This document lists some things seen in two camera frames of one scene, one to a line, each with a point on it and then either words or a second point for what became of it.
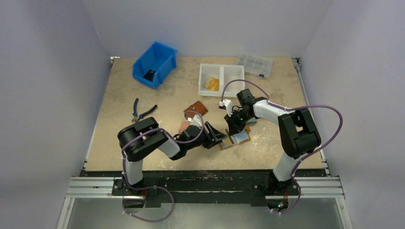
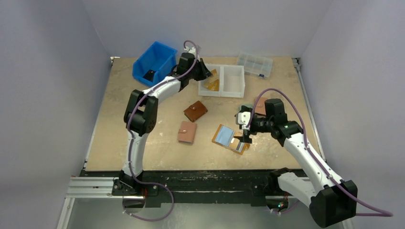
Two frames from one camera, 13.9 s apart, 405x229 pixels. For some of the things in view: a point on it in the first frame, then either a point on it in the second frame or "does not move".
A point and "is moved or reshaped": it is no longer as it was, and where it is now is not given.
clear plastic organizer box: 258,66 does not move
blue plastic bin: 158,57 does not move
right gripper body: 234,123 → 248,133
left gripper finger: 215,133 → 206,72
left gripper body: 204,138 → 196,73
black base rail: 161,185 does not move
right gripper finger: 236,126 → 246,139
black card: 149,75 does not move
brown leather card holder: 198,107 does not move
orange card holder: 238,137 is moved or reshaped
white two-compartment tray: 224,73 does not move
